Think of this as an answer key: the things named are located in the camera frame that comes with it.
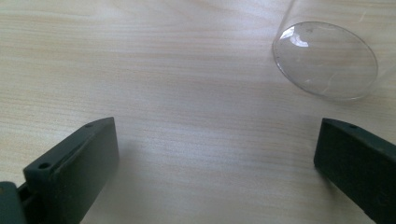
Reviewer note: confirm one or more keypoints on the clear plastic cup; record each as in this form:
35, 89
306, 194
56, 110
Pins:
325, 59

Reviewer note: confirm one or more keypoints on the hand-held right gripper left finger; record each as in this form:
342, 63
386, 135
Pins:
77, 165

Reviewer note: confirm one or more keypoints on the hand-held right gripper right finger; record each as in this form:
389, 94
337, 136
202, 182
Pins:
358, 161

